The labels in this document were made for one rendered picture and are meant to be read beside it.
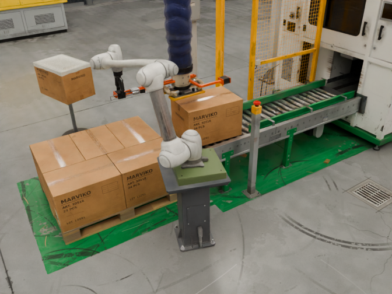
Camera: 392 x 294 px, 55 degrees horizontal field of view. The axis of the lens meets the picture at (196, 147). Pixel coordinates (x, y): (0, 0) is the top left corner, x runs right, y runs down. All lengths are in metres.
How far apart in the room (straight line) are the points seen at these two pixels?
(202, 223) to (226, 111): 1.12
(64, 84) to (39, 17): 6.02
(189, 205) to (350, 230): 1.53
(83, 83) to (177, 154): 2.32
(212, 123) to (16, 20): 7.52
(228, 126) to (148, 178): 0.95
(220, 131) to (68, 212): 1.60
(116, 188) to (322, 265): 1.88
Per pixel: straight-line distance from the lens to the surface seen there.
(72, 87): 4.72
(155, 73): 2.63
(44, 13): 10.58
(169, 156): 2.72
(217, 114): 3.67
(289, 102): 4.81
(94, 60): 3.04
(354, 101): 4.91
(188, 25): 3.33
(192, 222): 3.26
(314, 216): 3.88
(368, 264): 3.58
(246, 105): 4.46
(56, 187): 3.45
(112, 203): 3.59
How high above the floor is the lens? 2.49
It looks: 31 degrees down
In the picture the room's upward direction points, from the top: 1 degrees counter-clockwise
